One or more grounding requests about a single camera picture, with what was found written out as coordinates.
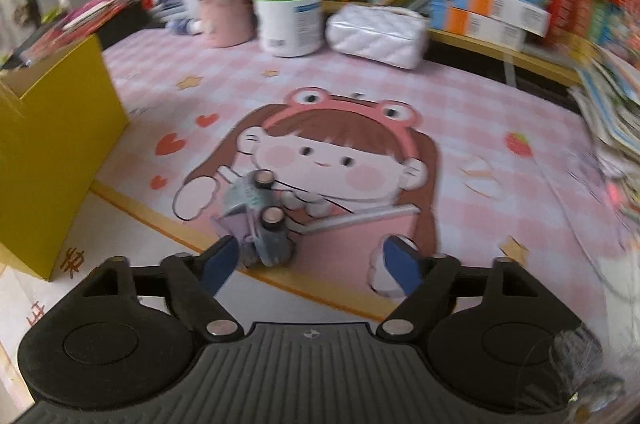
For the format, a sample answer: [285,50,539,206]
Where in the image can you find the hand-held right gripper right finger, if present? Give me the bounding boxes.
[375,234,555,341]

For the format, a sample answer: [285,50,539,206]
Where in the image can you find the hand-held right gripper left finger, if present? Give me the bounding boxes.
[80,234,247,341]

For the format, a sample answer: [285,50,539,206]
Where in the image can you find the yellow cardboard box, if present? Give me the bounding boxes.
[0,34,130,282]

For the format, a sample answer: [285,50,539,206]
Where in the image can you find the white quilted pouch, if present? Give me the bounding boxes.
[325,2,431,69]

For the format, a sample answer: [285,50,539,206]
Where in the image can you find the orange blue box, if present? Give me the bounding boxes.
[430,0,526,52]
[452,0,551,37]

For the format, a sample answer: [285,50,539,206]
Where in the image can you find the white jar green lid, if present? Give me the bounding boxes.
[251,0,325,58]

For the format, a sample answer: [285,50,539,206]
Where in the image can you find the stack of magazines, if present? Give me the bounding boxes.
[570,48,640,225]

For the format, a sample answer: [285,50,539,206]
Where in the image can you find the red paper sheets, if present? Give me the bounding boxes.
[20,0,131,59]

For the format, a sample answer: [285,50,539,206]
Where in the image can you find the white cable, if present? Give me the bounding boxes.
[501,0,522,90]

